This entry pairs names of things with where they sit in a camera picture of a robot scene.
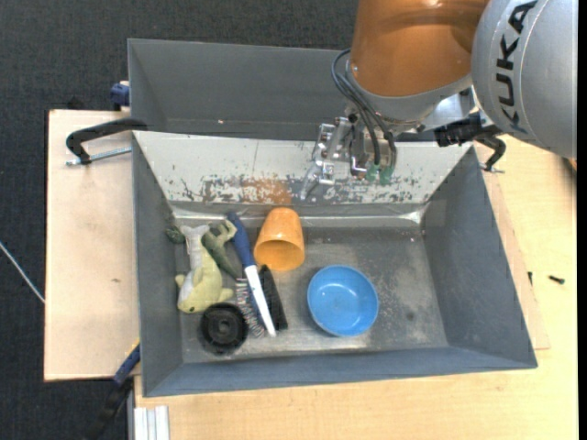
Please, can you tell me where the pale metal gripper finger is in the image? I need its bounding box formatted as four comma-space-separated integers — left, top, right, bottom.
313, 161, 338, 198
300, 124, 337, 202

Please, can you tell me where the orange plastic cup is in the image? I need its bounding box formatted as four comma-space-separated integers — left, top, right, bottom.
252, 206, 306, 273

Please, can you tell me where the grey metal bin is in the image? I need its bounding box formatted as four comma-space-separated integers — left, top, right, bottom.
127, 38, 538, 398

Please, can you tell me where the blue plastic bowl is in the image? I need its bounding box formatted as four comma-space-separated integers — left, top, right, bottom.
305, 264, 381, 338

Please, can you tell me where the green toy crocodile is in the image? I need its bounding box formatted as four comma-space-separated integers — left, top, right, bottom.
203, 219, 243, 281

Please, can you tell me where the black brush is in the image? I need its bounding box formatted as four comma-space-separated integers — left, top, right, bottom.
258, 264, 290, 332

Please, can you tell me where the yellow-green plush dolphin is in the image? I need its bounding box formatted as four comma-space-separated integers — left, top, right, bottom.
174, 224, 236, 314

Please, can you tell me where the black round wheel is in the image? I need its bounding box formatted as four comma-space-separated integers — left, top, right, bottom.
197, 302, 250, 357

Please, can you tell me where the blue-handled white knife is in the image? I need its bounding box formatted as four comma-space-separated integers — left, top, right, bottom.
226, 212, 278, 338

